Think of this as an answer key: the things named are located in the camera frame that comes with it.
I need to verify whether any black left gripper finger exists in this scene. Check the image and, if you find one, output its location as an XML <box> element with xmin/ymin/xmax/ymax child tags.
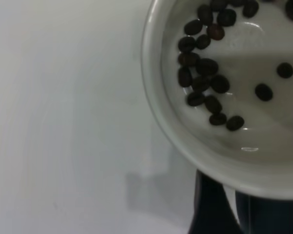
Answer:
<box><xmin>188</xmin><ymin>170</ymin><xmax>241</xmax><ymax>234</ymax></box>

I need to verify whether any dark grey ceramic mug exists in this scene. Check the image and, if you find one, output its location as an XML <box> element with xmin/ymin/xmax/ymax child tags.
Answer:
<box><xmin>141</xmin><ymin>0</ymin><xmax>293</xmax><ymax>234</ymax></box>

